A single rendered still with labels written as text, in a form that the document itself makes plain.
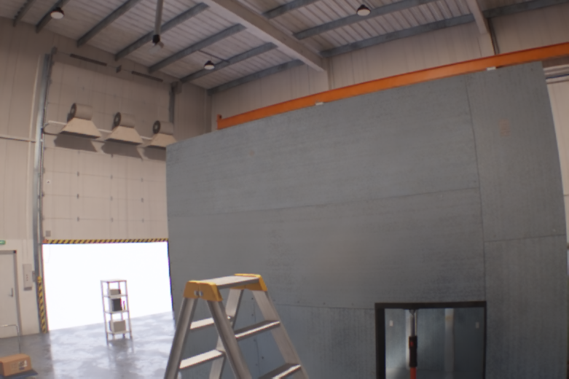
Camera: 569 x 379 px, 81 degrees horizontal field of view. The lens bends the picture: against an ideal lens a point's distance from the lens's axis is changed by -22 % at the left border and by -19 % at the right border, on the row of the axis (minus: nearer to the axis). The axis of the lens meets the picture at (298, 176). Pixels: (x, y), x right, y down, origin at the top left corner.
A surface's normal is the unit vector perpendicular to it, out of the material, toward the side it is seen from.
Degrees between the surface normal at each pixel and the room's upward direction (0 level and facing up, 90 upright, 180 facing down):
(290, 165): 90
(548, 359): 90
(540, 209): 90
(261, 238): 90
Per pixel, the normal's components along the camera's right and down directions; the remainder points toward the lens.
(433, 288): -0.55, -0.07
